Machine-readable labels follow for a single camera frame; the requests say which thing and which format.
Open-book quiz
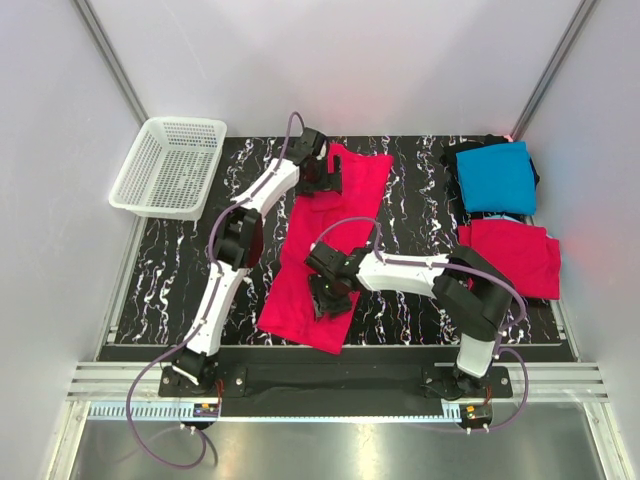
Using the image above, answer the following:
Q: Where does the white plastic basket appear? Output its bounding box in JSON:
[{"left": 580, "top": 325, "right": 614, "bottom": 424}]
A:
[{"left": 109, "top": 116, "right": 227, "bottom": 221}]

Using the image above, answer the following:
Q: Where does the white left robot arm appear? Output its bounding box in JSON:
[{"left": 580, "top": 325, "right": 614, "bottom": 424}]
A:
[{"left": 171, "top": 127, "right": 342, "bottom": 390}]

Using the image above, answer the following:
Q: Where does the folded black t shirt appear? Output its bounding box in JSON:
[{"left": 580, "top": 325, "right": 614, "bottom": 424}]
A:
[{"left": 439, "top": 133, "right": 543, "bottom": 221}]

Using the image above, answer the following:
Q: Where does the folded blue t shirt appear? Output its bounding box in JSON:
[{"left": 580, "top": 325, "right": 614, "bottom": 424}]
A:
[{"left": 455, "top": 140, "right": 537, "bottom": 215}]

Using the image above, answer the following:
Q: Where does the aluminium frame rail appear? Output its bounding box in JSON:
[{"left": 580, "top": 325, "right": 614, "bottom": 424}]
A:
[{"left": 67, "top": 362, "right": 608, "bottom": 423}]

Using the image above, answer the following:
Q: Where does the red t shirt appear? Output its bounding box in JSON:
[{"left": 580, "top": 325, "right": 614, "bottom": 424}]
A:
[
  {"left": 258, "top": 143, "right": 394, "bottom": 355},
  {"left": 457, "top": 218, "right": 562, "bottom": 300}
]

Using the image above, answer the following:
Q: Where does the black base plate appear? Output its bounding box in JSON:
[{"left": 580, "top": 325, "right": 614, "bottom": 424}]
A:
[{"left": 158, "top": 346, "right": 513, "bottom": 420}]

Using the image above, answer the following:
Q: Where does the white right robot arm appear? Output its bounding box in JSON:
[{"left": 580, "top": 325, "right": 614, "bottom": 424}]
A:
[{"left": 305, "top": 241, "right": 517, "bottom": 379}]

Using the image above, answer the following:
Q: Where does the folded red t shirt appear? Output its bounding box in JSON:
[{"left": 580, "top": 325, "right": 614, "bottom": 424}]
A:
[{"left": 457, "top": 218, "right": 562, "bottom": 300}]

